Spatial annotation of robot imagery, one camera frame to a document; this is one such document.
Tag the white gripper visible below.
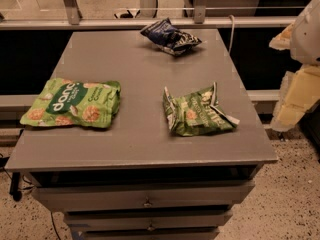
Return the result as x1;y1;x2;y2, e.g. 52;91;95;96
269;0;320;132

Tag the blue chip bag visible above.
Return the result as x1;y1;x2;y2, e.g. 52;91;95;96
140;18;202;56

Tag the crumpled green chip bag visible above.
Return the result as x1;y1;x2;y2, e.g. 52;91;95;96
163;82;240;137

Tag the green rice chip bag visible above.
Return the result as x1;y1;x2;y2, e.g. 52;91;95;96
20;78;121;128

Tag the grey drawer cabinet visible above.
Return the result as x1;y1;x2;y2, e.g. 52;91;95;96
7;29;276;240

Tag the grey metal railing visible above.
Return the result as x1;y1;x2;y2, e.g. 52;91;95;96
0;0;295;30

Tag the white hanging cable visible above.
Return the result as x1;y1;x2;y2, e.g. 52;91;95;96
227;14;236;55

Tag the black floor cable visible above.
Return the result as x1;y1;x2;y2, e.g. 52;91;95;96
0;153;63;240

